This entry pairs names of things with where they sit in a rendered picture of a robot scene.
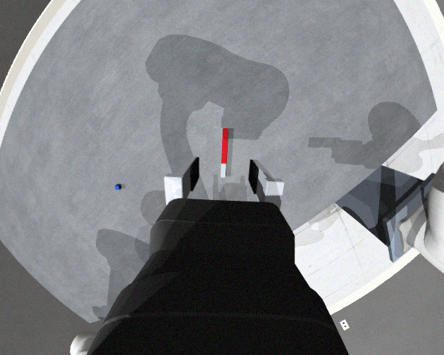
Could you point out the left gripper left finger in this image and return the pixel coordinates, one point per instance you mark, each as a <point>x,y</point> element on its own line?
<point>180,184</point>

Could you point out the red rod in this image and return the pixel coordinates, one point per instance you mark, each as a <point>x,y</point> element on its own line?
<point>224,145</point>

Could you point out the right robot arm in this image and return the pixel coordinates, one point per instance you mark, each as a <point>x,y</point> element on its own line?
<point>423,227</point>

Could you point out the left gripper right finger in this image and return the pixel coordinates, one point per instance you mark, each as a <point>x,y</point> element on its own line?
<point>267,188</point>

